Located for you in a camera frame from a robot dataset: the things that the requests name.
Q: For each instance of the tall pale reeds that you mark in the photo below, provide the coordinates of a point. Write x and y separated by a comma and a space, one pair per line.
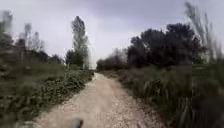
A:
205, 33

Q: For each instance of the row of blurred trees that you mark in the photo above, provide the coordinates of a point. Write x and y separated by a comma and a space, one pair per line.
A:
13, 50

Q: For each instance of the dark group of trees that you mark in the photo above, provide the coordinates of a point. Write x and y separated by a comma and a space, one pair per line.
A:
166, 46

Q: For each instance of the pale gravel path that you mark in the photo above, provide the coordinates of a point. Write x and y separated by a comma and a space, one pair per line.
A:
100, 103

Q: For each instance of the dark overgrown verge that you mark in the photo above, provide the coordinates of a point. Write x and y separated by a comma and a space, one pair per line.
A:
173, 90

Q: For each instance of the green overgrown verge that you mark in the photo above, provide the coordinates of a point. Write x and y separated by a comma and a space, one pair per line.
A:
40, 90

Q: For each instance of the robot's own part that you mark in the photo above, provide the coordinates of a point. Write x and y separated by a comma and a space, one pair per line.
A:
76, 123

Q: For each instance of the tall slender tree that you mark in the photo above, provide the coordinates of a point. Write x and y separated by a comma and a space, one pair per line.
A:
80, 40

